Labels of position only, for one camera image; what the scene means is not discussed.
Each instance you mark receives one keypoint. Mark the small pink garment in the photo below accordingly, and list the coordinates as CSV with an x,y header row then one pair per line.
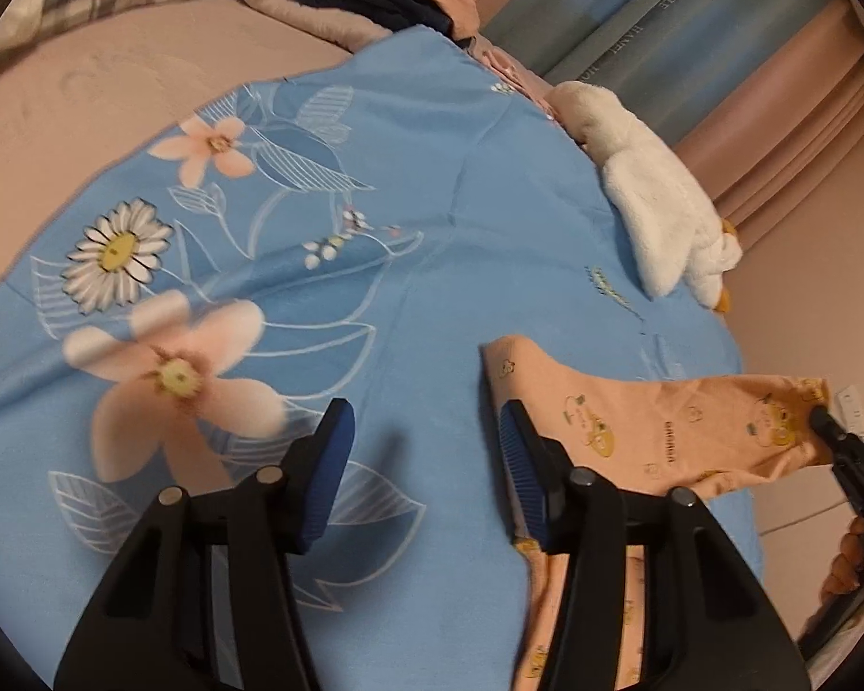
x,y
518,75

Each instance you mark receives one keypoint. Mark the blue curtain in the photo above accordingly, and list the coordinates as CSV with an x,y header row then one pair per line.
x,y
619,14

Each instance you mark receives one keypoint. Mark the blue floral blanket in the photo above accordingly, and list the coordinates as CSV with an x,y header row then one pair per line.
x,y
439,230

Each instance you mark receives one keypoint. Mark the person's right hand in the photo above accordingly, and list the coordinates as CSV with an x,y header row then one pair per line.
x,y
846,554

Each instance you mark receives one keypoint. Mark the white wall socket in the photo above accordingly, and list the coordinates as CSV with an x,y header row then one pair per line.
x,y
853,410

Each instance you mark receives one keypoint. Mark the white goose plush toy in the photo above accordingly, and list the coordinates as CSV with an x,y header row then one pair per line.
x,y
655,194

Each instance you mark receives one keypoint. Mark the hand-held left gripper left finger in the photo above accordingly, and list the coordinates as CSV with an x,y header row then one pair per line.
x,y
324,475

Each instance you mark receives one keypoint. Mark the orange printed baby romper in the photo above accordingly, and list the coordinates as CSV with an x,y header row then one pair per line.
x,y
619,410

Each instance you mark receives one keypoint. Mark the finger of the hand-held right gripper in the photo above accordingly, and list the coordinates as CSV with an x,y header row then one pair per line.
x,y
828,428

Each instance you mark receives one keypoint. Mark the pink bed sheet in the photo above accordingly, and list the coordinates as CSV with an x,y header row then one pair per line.
x,y
79,86

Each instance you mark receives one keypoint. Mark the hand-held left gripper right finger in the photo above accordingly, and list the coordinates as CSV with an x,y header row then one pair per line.
x,y
522,475

